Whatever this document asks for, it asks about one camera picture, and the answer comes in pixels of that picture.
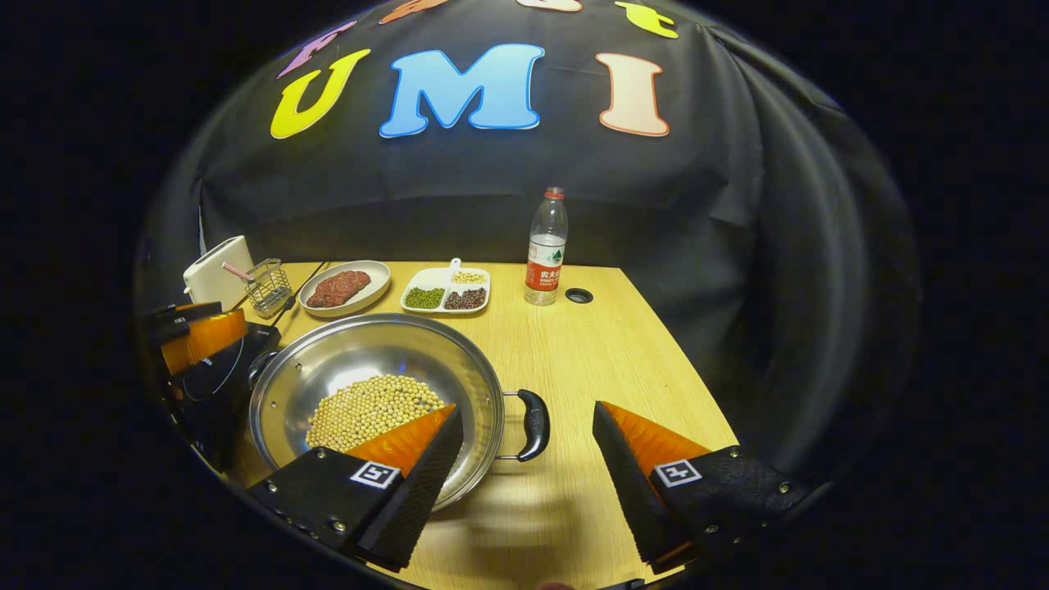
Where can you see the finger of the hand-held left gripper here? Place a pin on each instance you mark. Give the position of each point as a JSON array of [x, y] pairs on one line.
[[205, 340]]

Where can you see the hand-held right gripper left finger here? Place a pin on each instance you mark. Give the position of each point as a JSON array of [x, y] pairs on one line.
[[426, 492]]

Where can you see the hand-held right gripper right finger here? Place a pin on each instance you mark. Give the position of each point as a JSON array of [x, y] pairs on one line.
[[627, 492]]

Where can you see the black induction cooktop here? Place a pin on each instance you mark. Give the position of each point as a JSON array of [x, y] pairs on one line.
[[213, 397]]

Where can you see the stainless steel pot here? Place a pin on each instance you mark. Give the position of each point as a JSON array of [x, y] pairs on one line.
[[369, 352]]

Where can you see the white toaster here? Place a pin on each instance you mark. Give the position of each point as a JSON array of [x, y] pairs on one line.
[[215, 274]]

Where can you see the pink striped straw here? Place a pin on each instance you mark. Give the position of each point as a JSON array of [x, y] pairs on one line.
[[238, 272]]

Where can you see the pile of soybeans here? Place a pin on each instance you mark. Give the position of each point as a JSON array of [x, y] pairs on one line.
[[369, 414]]

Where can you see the raw red meat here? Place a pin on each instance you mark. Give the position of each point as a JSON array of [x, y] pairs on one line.
[[338, 288]]

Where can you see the white round plate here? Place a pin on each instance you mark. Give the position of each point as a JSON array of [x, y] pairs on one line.
[[373, 283]]

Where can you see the white divided dish with beans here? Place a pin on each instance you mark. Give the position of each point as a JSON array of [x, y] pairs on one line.
[[447, 288]]

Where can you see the clear plastic water bottle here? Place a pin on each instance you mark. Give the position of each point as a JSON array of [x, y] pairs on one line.
[[546, 262]]

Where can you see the black backdrop cloth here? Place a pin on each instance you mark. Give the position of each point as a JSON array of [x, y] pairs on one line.
[[737, 205]]

